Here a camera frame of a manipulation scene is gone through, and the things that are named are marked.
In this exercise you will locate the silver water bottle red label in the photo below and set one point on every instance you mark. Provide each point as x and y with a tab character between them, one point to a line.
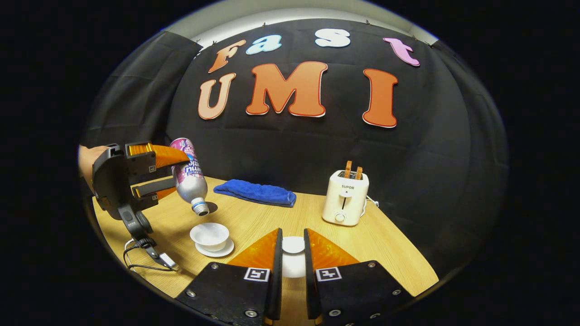
188	176

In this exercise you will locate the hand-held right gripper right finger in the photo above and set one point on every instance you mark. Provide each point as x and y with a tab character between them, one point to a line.
310	280

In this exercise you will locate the toast slice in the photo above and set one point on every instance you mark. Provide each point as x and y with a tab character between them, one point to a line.
348	169
359	173

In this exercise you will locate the dark round coaster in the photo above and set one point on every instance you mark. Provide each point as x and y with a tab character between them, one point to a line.
214	207

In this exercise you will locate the white saucer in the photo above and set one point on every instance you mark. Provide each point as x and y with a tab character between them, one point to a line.
224	251

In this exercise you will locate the blue folded towel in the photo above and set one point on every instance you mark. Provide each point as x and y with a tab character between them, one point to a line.
256	192

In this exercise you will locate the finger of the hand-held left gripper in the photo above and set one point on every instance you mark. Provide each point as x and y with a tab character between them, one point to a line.
165	155
154	188

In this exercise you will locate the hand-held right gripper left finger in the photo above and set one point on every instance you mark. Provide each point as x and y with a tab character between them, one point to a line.
275	280

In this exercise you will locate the white teacup lid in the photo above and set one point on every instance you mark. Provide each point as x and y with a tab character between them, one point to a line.
293	265

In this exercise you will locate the white toaster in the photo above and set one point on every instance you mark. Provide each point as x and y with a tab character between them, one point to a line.
344	199

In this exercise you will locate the white teacup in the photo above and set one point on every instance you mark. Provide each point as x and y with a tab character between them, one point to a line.
209	235

